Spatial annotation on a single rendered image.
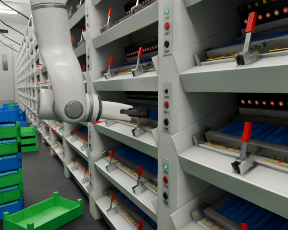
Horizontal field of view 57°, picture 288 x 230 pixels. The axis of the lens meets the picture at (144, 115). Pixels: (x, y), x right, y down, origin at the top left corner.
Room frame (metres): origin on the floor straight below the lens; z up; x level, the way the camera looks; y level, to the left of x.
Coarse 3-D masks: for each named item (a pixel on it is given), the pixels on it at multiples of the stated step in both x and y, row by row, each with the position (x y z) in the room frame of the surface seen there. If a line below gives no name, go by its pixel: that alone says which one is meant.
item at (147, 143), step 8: (152, 104) 1.08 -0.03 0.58; (104, 120) 1.20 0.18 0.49; (120, 120) 1.11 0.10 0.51; (96, 128) 1.23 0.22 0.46; (104, 128) 1.11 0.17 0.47; (112, 128) 1.04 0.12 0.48; (120, 128) 1.00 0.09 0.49; (128, 128) 0.96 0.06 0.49; (152, 128) 0.87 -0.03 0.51; (112, 136) 1.05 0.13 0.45; (120, 136) 0.96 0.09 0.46; (128, 136) 0.88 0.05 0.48; (144, 136) 0.82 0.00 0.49; (152, 136) 0.80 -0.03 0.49; (128, 144) 0.91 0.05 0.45; (136, 144) 0.84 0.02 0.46; (144, 144) 0.78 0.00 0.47; (152, 144) 0.74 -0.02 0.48; (144, 152) 0.81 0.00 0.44; (152, 152) 0.75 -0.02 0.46
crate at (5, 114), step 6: (0, 108) 1.44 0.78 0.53; (6, 108) 1.45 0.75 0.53; (18, 108) 1.32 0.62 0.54; (0, 114) 1.26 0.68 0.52; (6, 114) 1.28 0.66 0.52; (12, 114) 1.30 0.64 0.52; (18, 114) 1.32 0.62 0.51; (0, 120) 1.26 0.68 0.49; (6, 120) 1.28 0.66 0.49; (12, 120) 1.30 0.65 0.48; (18, 120) 1.32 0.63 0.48
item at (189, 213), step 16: (208, 192) 0.66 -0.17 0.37; (224, 192) 0.69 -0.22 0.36; (192, 208) 0.64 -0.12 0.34; (208, 208) 0.63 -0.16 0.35; (224, 208) 0.62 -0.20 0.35; (240, 208) 0.60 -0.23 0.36; (256, 208) 0.59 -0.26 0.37; (176, 224) 0.62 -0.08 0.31; (192, 224) 0.63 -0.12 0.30; (208, 224) 0.61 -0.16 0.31; (224, 224) 0.56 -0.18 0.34; (240, 224) 0.56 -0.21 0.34; (256, 224) 0.54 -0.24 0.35; (272, 224) 0.52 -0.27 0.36
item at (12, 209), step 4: (20, 200) 1.31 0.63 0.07; (16, 204) 1.30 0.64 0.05; (20, 204) 1.31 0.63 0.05; (4, 208) 1.26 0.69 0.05; (8, 208) 1.27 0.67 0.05; (12, 208) 1.28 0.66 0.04; (16, 208) 1.30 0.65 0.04; (20, 208) 1.31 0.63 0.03; (0, 212) 1.25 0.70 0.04; (12, 212) 1.28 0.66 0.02; (0, 216) 1.25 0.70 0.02
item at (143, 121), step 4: (132, 120) 1.00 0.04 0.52; (136, 120) 0.97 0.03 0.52; (140, 120) 0.94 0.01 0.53; (144, 120) 0.91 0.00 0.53; (148, 120) 0.89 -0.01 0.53; (152, 120) 0.87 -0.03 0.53; (156, 120) 0.85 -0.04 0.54; (132, 124) 0.97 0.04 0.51; (140, 124) 0.95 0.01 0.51; (144, 124) 0.90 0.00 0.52; (152, 124) 0.87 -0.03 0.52; (156, 124) 0.84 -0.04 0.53
